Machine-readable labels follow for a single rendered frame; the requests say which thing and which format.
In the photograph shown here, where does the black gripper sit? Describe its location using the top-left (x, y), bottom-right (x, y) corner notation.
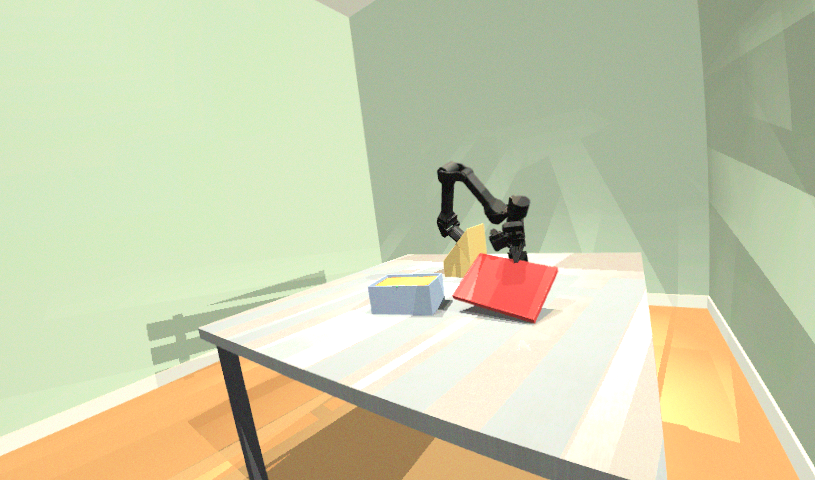
top-left (502, 221), bottom-right (529, 263)

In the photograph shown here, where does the red rectangular lid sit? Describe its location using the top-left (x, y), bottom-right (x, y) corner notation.
top-left (452, 253), bottom-right (558, 324)

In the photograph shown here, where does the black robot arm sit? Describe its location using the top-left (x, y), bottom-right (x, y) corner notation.
top-left (437, 160), bottom-right (530, 252)

